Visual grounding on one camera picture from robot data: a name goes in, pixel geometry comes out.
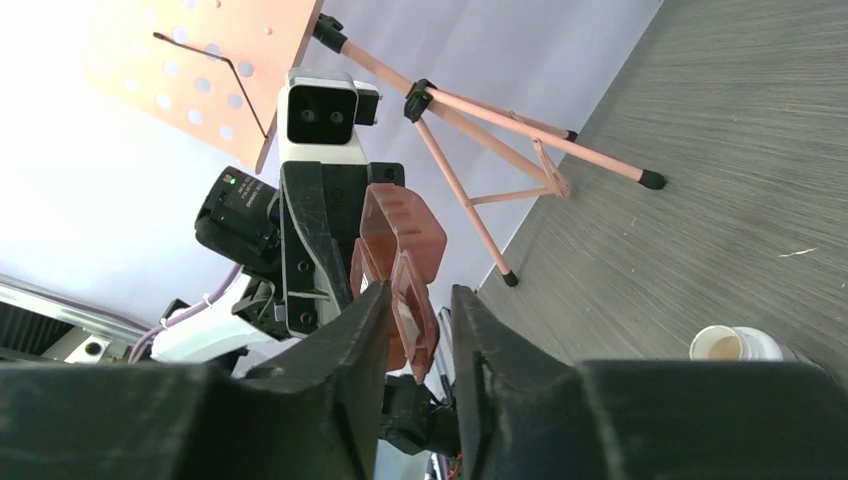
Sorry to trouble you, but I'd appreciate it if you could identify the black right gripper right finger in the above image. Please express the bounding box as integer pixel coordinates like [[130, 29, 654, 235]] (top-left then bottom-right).
[[451, 285, 847, 479]]

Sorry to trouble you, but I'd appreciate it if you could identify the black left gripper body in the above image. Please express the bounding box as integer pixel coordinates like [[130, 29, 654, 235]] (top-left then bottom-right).
[[278, 161, 405, 338]]

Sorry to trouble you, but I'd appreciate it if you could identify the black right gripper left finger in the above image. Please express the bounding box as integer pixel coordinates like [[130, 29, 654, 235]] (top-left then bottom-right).
[[1, 282, 391, 479]]

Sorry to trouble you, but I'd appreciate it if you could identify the brown translucent pill container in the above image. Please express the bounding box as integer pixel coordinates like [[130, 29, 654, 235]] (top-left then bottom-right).
[[350, 183, 447, 384]]

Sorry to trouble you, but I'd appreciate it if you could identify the white capped pill bottle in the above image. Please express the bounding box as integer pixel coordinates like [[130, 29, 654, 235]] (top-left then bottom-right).
[[689, 325, 804, 362]]

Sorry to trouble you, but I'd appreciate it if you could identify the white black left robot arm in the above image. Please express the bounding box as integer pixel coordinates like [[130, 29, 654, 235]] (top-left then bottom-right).
[[130, 161, 404, 361]]

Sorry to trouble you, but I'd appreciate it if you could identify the pink music stand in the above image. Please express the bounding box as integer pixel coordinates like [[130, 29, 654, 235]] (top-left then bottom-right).
[[84, 1, 666, 286]]

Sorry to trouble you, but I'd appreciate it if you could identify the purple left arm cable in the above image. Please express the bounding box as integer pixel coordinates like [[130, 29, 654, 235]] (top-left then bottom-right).
[[125, 261, 246, 364]]

